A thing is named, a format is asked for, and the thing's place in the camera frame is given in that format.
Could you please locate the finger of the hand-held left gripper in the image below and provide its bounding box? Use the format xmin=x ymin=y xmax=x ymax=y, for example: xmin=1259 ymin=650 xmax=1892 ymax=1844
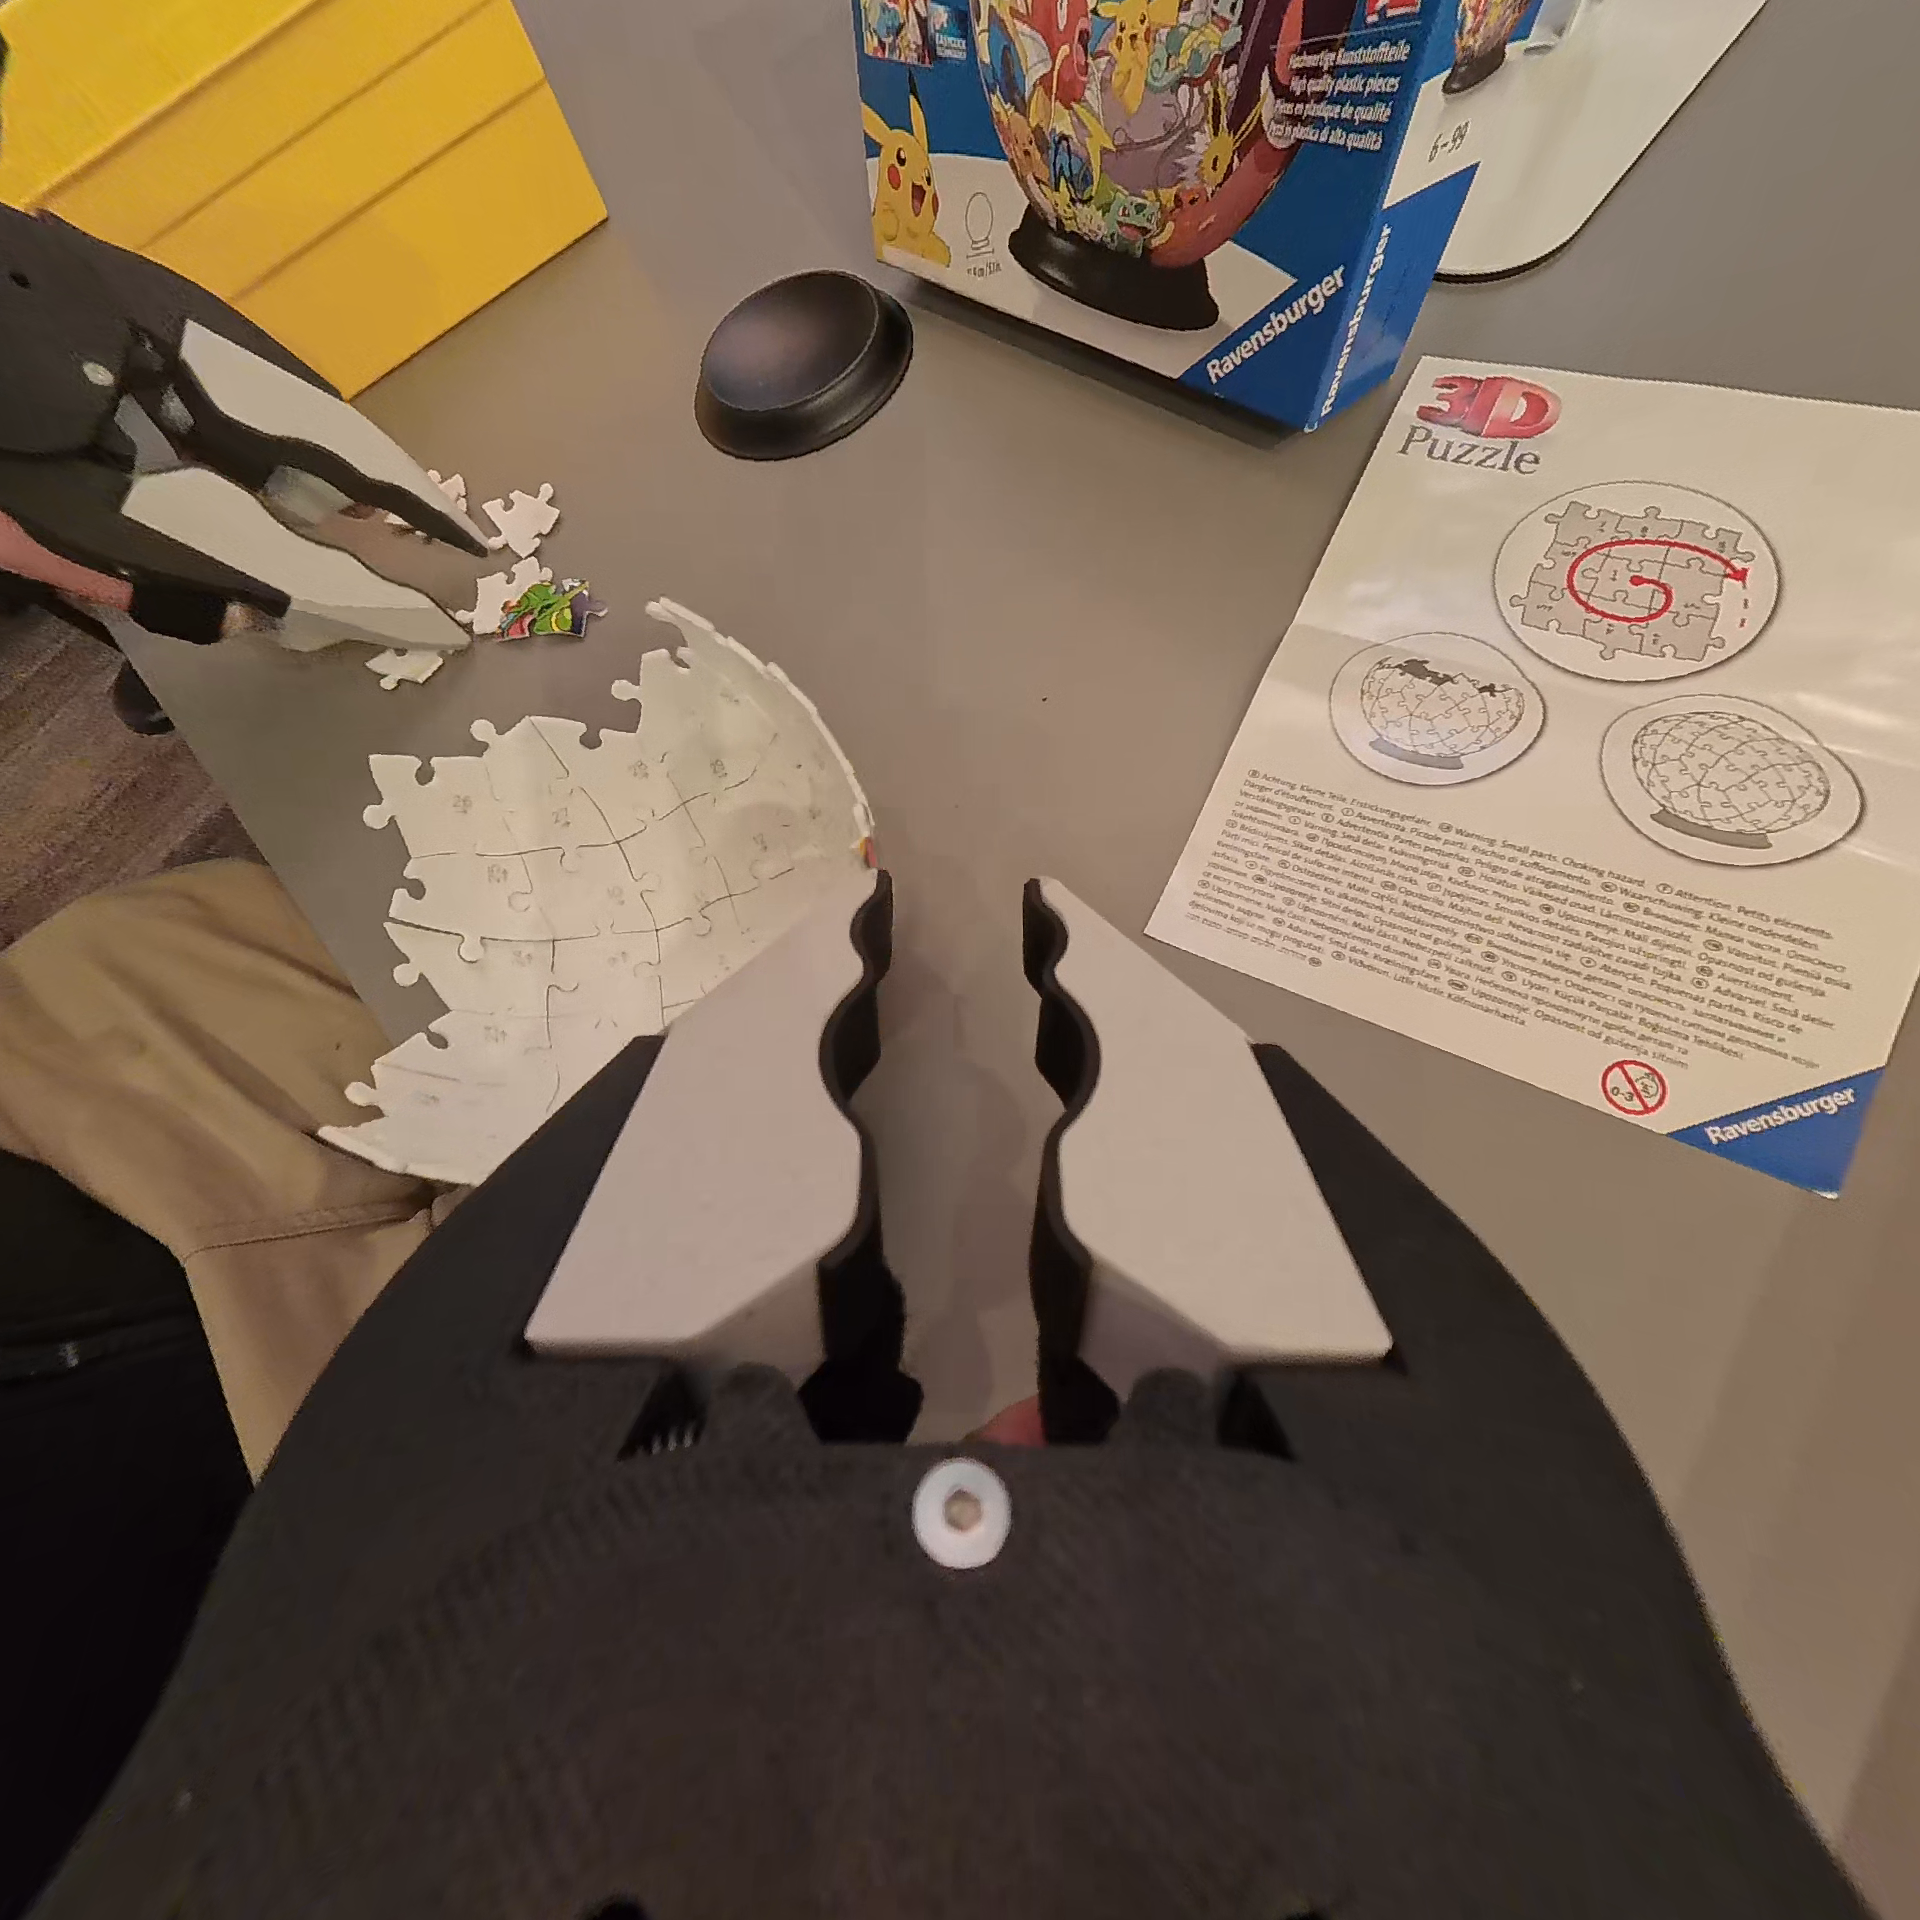
xmin=151 ymin=315 xmax=498 ymax=563
xmin=121 ymin=462 xmax=485 ymax=659

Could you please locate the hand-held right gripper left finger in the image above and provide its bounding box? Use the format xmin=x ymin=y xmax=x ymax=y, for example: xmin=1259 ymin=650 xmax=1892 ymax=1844
xmin=524 ymin=869 xmax=916 ymax=1434

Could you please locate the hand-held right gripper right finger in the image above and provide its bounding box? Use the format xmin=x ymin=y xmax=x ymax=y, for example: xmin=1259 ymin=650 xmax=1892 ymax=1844
xmin=1020 ymin=877 xmax=1397 ymax=1434

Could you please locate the pile of puzzle pieces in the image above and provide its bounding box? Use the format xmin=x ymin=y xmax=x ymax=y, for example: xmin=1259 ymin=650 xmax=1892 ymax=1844
xmin=365 ymin=467 xmax=609 ymax=692

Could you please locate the partly built white puzzle ball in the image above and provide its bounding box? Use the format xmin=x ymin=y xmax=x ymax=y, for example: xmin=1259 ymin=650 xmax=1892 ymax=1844
xmin=318 ymin=600 xmax=878 ymax=1188

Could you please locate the black round ball stand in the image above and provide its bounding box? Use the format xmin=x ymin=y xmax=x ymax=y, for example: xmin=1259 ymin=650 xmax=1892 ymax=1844
xmin=694 ymin=270 xmax=918 ymax=458

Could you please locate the blue cartoon puzzle box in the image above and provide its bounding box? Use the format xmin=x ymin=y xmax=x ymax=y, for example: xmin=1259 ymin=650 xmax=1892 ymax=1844
xmin=851 ymin=0 xmax=1479 ymax=436

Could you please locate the person's left hand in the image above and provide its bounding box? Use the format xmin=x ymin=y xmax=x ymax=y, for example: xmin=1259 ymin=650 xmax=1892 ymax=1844
xmin=0 ymin=510 xmax=139 ymax=618

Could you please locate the yellow plastic bin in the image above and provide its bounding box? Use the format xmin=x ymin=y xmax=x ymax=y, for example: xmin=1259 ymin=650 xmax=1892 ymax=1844
xmin=0 ymin=0 xmax=609 ymax=398

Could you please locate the folded paper instruction leaflet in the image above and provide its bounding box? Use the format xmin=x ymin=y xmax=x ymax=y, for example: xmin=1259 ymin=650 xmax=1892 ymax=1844
xmin=1145 ymin=355 xmax=1920 ymax=1201

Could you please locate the white flat board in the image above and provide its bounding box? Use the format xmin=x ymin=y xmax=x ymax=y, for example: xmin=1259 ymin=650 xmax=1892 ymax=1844
xmin=1431 ymin=0 xmax=1773 ymax=286

